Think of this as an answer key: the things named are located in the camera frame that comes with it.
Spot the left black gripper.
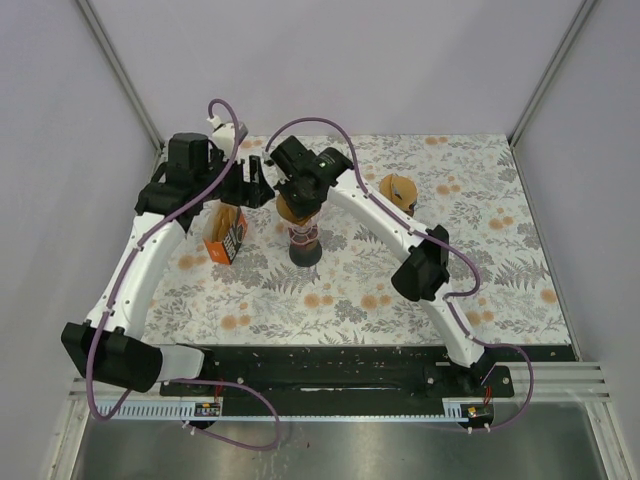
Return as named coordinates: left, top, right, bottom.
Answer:
left=196, top=148, right=274, bottom=208

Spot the clear glass cup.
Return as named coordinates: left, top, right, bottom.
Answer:
left=284, top=213, right=319, bottom=247

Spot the orange coffee filter box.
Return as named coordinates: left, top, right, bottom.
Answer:
left=202, top=203, right=248, bottom=265

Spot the brown paper coffee filter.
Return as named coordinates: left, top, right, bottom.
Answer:
left=379, top=174, right=418, bottom=216

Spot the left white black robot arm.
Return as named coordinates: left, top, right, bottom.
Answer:
left=61, top=124, right=275, bottom=395

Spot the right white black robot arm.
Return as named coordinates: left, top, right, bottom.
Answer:
left=267, top=136, right=491, bottom=396

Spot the grey carafe with red rim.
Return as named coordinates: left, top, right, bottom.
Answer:
left=289, top=235, right=322, bottom=268

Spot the floral patterned table mat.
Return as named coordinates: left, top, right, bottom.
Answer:
left=144, top=134, right=570, bottom=345

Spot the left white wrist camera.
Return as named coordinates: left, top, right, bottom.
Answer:
left=207, top=115, right=248, bottom=157

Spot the aluminium frame rail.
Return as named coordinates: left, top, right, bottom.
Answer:
left=67, top=362, right=610, bottom=402

